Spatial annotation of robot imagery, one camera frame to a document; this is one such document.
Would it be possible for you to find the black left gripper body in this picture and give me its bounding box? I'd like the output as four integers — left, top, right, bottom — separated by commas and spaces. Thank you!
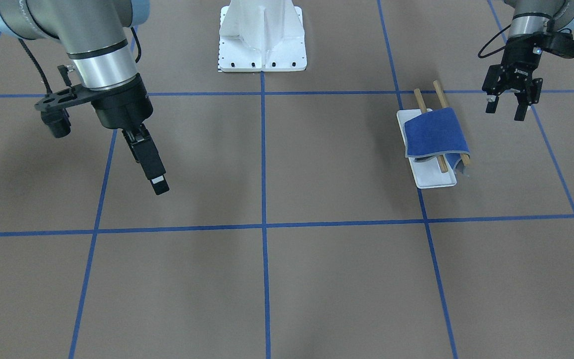
481, 35, 544, 105

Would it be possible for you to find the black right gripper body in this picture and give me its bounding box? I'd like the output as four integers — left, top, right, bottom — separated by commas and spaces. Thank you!
92, 74, 162, 178

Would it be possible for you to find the blue towel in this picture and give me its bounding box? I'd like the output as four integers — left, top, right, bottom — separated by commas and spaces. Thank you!
402, 107, 471, 176

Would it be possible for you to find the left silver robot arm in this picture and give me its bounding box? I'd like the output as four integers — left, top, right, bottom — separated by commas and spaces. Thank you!
477, 0, 574, 121

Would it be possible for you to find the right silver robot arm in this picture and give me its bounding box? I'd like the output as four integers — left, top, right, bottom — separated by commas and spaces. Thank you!
0, 0, 169, 195

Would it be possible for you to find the white towel rack with wooden bars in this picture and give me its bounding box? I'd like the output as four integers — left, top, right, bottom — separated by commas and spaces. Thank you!
397, 80, 471, 189

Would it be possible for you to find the brown paper table cover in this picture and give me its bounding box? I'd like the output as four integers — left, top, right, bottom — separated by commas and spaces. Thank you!
0, 0, 574, 359

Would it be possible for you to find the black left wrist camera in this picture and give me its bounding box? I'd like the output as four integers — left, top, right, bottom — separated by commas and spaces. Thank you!
540, 32, 574, 59

